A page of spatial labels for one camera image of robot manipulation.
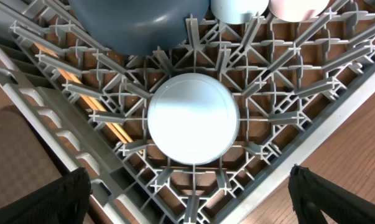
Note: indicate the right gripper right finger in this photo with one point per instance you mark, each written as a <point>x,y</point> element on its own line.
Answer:
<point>313,197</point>

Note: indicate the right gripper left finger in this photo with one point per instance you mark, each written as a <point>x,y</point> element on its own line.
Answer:
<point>65,200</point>

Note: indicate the light blue bowl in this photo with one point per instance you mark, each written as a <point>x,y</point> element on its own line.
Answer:
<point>193,119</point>

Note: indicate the white pink cup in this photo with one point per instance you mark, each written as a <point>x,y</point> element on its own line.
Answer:
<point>297,10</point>

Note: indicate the large blue plate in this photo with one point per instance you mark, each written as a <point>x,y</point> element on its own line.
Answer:
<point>138,27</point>

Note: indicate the light blue cup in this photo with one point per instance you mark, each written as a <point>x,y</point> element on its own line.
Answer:
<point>237,11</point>

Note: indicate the grey dishwasher rack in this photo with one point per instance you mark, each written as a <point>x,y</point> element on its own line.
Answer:
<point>294,84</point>

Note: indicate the brown serving tray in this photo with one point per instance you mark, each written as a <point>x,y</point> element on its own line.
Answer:
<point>25,165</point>

